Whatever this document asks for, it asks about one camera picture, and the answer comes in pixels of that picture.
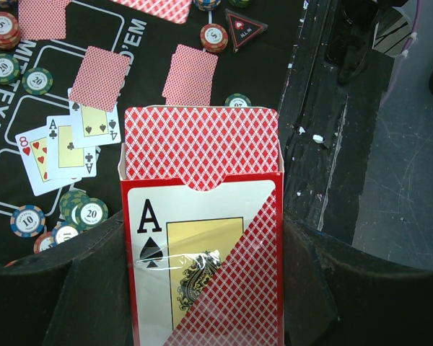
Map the red backed card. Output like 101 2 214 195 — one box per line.
69 46 131 112
18 0 71 40
162 44 219 106
113 0 191 25

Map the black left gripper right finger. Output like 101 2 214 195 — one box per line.
283 213 433 345

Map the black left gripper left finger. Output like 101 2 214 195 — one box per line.
0 212 133 345

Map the face up black card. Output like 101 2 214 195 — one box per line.
46 115 97 179

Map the eight of hearts card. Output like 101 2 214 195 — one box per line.
15 126 81 196

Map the black triangular all-in marker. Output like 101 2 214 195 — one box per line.
224 9 268 53

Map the red poker chip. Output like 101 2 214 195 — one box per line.
0 12 21 50
200 23 229 53
33 232 53 254

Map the four of spades card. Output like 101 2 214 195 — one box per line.
69 100 121 148

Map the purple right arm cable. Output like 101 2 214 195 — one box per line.
382 0 423 94

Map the green poker chip stack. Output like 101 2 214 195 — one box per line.
224 93 252 107

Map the red playing card deck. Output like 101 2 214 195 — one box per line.
118 106 284 345

